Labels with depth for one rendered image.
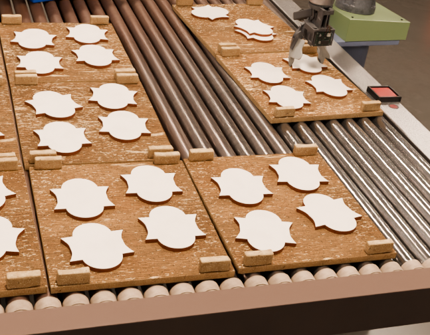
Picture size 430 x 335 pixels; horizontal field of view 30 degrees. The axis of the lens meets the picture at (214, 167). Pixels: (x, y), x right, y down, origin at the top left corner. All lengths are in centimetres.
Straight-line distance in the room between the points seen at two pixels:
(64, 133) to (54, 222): 35
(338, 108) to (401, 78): 280
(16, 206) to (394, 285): 77
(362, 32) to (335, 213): 128
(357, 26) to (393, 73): 217
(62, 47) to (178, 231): 94
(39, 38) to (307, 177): 96
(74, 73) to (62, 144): 41
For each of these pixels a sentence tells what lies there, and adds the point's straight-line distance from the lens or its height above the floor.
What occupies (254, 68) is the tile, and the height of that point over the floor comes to 95.
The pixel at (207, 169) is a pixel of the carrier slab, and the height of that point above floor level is 94.
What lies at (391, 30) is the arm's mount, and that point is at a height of 91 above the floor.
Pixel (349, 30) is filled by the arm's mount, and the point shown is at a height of 91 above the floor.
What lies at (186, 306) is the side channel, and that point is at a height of 95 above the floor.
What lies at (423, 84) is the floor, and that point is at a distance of 499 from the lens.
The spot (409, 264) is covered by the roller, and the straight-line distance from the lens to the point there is 170.
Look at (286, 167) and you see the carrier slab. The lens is 187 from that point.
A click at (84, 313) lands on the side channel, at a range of 139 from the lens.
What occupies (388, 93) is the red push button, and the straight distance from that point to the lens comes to 241.
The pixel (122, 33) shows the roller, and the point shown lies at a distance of 256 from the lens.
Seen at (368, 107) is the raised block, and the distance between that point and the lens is 224.
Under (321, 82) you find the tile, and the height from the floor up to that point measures 95.
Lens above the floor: 188
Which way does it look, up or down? 31 degrees down
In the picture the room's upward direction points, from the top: 9 degrees clockwise
